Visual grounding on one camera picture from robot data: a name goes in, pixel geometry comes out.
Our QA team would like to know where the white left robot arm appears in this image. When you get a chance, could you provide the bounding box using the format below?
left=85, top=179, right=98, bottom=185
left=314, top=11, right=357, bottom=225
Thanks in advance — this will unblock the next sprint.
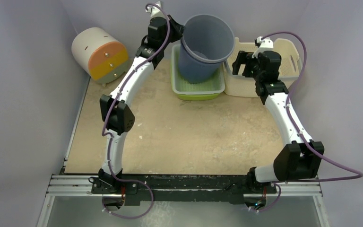
left=89, top=15, right=185, bottom=194

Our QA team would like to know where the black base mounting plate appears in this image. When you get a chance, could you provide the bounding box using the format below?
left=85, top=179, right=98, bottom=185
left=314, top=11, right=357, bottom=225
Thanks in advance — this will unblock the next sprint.
left=88, top=173, right=277, bottom=210

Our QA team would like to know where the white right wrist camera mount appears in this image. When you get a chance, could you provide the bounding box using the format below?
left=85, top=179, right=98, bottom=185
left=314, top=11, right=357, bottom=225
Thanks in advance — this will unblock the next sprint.
left=253, top=36, right=274, bottom=58

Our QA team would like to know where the grey plastic bucket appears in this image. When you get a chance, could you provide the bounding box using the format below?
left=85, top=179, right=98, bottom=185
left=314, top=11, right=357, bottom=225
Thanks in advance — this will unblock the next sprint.
left=181, top=14, right=235, bottom=64

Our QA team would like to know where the green and white tray basket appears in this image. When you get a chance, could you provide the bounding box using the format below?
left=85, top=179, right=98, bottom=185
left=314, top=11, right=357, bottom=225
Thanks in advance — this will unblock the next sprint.
left=170, top=44, right=225, bottom=101

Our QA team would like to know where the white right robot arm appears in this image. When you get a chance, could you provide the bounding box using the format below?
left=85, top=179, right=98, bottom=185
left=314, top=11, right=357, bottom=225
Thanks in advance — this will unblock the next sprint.
left=232, top=51, right=324, bottom=192

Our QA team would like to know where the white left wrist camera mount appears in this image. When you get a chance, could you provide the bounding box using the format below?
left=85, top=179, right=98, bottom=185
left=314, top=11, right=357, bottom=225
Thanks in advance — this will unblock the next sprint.
left=145, top=1, right=165, bottom=18

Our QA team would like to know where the round drawer box orange yellow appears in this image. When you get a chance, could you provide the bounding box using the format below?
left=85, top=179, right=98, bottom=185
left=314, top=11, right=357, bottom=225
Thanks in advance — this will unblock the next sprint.
left=71, top=27, right=129, bottom=85

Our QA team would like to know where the blue plastic bucket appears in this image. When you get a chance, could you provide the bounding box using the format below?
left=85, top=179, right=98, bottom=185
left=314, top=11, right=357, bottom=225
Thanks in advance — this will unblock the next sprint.
left=178, top=44, right=221, bottom=83

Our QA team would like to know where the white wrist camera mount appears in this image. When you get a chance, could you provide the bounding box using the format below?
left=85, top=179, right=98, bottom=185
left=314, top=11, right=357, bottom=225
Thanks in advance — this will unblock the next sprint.
left=253, top=36, right=274, bottom=58
left=145, top=1, right=165, bottom=18

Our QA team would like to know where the aluminium rail frame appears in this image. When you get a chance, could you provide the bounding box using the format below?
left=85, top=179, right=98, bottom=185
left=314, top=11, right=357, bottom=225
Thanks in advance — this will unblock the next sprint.
left=35, top=78, right=331, bottom=227

